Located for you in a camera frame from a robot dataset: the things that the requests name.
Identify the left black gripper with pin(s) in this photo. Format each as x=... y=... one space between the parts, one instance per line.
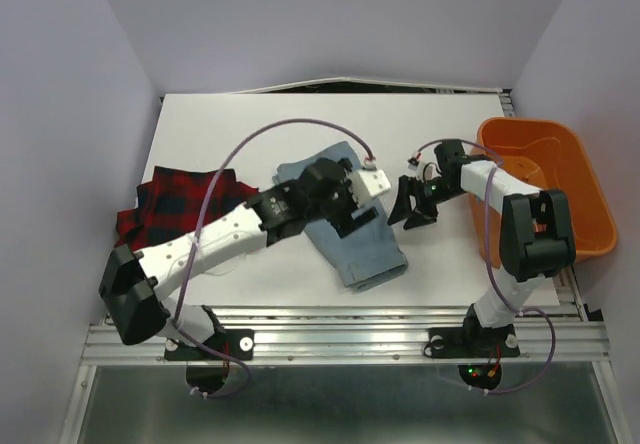
x=343 y=221

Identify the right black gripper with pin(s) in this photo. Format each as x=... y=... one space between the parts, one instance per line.
x=422 y=214

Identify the light blue skirt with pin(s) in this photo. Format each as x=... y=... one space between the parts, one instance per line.
x=368 y=257

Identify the red black plaid skirt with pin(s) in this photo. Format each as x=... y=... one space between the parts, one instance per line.
x=168 y=205

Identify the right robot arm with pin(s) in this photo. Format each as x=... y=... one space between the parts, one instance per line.
x=528 y=232

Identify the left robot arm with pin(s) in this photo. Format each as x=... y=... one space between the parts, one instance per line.
x=137 y=287

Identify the orange plastic basket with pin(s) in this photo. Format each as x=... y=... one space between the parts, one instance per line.
x=549 y=155

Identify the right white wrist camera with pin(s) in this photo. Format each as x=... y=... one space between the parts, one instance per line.
x=423 y=171

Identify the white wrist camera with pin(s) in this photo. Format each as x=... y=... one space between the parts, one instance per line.
x=423 y=171
x=367 y=185

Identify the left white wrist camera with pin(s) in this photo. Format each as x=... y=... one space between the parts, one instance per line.
x=367 y=185

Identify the aluminium frame rail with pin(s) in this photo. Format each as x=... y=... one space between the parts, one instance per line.
x=358 y=335

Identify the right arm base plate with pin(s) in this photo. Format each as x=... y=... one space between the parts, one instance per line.
x=458 y=344

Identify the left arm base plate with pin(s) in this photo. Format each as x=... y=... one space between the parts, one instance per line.
x=237 y=343

